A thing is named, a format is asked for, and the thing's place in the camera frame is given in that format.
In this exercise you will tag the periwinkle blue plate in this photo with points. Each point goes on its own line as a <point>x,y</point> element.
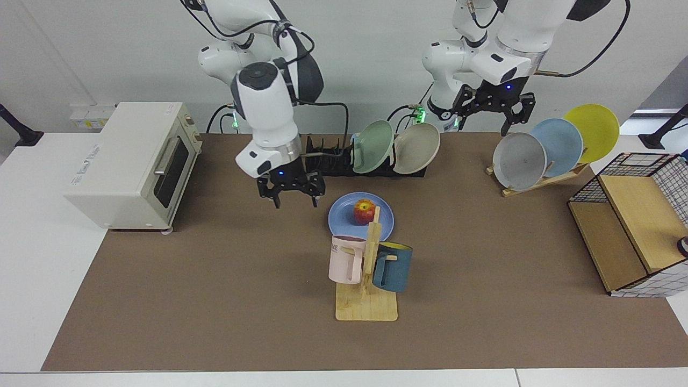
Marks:
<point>341,220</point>

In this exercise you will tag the red yellow apple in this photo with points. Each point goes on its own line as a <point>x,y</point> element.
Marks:
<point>364,212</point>

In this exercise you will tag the black dish rack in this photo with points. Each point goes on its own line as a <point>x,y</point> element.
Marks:
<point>322,167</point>

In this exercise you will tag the grey plate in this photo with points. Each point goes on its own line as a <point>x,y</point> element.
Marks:
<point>518,161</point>

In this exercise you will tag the beige plate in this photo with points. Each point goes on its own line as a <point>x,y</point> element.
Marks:
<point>416,148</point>

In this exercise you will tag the light blue plate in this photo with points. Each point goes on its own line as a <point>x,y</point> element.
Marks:
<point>561,142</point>

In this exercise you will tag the wooden plate rack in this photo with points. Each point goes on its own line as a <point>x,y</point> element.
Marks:
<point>537,184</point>

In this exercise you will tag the pale green plate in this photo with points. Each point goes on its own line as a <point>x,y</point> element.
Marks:
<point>371,148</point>

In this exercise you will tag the yellow plate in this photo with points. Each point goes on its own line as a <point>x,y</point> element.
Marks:
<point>596,126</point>

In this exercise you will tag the pink cup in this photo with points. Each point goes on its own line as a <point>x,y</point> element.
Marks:
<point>341,263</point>

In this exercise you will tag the brown table cloth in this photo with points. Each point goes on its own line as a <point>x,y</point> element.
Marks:
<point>242,301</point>

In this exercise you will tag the teal blue cup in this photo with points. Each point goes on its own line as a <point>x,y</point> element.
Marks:
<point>395,271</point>

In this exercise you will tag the wooden cup stand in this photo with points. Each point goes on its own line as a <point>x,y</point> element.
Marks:
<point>365,309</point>

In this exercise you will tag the black stand foot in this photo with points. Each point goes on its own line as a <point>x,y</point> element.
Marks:
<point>24,137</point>
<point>653,141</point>

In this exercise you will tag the pale toaster oven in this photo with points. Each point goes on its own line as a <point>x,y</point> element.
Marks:
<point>118,172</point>

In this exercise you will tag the black round thing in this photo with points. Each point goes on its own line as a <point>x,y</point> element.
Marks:
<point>683,246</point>

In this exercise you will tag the white wall socket box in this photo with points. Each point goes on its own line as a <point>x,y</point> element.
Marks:
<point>88,118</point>

